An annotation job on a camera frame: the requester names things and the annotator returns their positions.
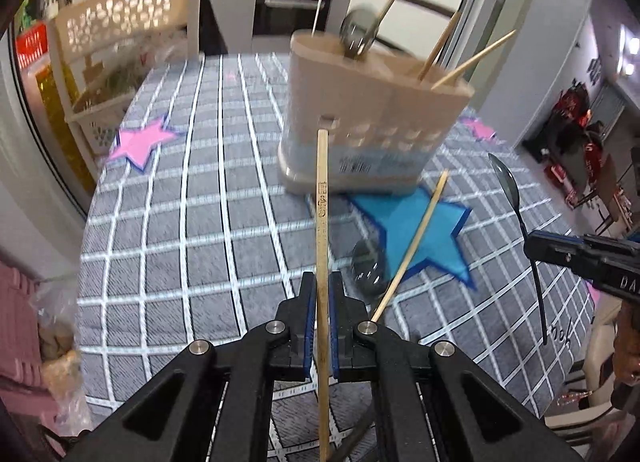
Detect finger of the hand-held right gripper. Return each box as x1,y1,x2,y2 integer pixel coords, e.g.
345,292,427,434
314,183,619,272
529,229,609,247
524,241,594,269

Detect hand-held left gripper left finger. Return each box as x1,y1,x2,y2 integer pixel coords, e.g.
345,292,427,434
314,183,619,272
62,272,317,462

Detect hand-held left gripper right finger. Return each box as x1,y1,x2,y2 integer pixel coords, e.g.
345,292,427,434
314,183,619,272
330,271,586,462

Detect beige plastic utensil holder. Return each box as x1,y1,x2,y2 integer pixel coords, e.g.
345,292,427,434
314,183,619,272
277,29,473,195

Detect person's right hand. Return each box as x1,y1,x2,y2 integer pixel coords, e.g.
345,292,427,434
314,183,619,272
616,299,640,383

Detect beige chair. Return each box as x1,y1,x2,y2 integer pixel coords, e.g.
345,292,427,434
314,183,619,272
545,292,640,443

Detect blue star sticker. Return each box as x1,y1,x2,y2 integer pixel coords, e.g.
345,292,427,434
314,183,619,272
347,187,476,288

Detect dark and red hanging clothes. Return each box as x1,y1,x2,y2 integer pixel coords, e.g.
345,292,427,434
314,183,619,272
547,84,606,163

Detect pink star sticker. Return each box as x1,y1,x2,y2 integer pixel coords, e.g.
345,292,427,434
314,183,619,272
107,114,188,173
460,117,501,143

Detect clear bag of nuts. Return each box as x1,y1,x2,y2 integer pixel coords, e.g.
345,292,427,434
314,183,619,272
32,287,96,433

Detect stack of pink plastic stools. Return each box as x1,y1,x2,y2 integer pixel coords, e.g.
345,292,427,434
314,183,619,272
0,262,61,418

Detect built-in black oven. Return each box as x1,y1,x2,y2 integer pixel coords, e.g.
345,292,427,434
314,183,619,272
252,0,333,38

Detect yellow oil bottle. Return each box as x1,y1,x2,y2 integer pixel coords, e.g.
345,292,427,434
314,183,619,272
35,64,96,193

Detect beige flower pattern storage cart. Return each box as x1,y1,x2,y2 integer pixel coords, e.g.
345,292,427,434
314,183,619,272
47,0,203,158

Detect red plastic basket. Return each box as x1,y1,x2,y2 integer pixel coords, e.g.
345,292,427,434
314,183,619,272
15,24,56,68

